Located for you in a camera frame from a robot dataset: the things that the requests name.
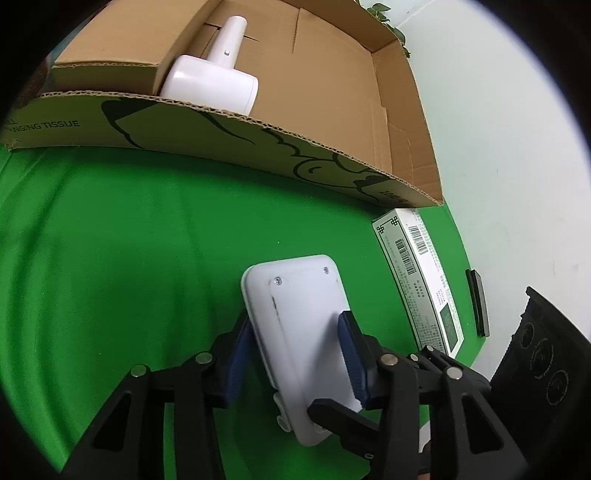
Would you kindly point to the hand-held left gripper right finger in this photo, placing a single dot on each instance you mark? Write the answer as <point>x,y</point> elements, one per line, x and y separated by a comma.
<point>353,364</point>

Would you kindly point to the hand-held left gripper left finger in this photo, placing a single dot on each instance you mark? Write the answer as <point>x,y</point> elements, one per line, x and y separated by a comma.
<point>238,364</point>

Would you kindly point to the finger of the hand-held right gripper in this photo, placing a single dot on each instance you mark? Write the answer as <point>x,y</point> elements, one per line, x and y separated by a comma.
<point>429,351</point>
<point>341,415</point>

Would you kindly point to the white plastic device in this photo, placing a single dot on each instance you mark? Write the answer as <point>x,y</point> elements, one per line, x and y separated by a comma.
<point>300,314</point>

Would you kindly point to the white hair dryer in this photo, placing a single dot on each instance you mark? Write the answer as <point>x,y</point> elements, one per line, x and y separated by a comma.
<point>207,83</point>

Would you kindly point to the brown cardboard box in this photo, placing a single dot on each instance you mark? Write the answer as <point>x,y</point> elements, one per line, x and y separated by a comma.
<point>323,69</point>

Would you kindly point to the black flat device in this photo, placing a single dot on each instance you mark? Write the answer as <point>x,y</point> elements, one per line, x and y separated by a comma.
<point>478,304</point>

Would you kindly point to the white barcode carton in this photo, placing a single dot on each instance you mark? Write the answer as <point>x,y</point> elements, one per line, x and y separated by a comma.
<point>415,277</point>

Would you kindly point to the green table cloth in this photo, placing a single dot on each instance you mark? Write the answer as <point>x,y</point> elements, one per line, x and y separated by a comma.
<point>115,254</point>

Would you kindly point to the small green potted plant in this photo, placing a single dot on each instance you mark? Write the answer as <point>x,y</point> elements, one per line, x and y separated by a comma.
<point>397,32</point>

